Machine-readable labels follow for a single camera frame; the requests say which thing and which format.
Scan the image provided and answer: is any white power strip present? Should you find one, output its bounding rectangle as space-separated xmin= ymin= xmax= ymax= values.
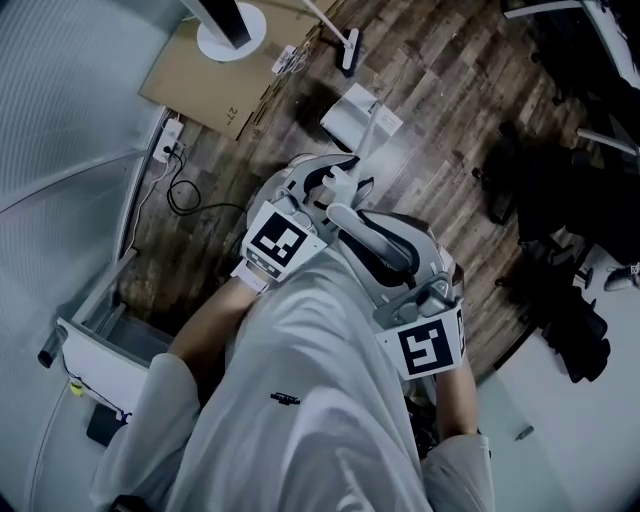
xmin=152 ymin=117 xmax=184 ymax=164

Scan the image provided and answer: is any person's white shirt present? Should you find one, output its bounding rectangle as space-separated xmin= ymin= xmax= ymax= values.
xmin=89 ymin=244 xmax=496 ymax=512

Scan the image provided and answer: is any brown cardboard box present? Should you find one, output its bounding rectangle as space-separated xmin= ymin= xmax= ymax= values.
xmin=138 ymin=0 xmax=346 ymax=142

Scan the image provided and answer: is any white broom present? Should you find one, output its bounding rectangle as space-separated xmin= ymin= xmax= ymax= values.
xmin=304 ymin=0 xmax=362 ymax=80

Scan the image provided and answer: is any black office chair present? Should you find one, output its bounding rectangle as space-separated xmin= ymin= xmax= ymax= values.
xmin=472 ymin=119 xmax=640 ymax=266
xmin=494 ymin=239 xmax=612 ymax=385

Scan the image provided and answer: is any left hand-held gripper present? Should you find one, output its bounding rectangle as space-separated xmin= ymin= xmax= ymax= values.
xmin=241 ymin=154 xmax=376 ymax=282

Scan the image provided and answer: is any white long-handled dustpan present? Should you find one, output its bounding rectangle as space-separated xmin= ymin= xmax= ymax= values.
xmin=319 ymin=82 xmax=417 ymax=272

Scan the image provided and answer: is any white black tower fan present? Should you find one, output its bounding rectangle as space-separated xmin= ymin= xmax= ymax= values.
xmin=184 ymin=0 xmax=268 ymax=64

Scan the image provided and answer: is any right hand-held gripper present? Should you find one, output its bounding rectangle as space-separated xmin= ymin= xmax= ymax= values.
xmin=338 ymin=210 xmax=468 ymax=382

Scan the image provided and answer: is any person's right forearm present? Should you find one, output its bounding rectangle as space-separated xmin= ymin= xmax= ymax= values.
xmin=434 ymin=357 xmax=479 ymax=441

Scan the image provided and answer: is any black smartphone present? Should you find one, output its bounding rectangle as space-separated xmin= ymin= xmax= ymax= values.
xmin=86 ymin=402 xmax=125 ymax=448

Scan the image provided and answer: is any person's left forearm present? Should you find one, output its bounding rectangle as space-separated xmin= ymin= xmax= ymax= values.
xmin=167 ymin=282 xmax=261 ymax=361

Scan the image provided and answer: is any white wristwatch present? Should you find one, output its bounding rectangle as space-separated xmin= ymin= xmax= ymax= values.
xmin=230 ymin=260 xmax=271 ymax=294

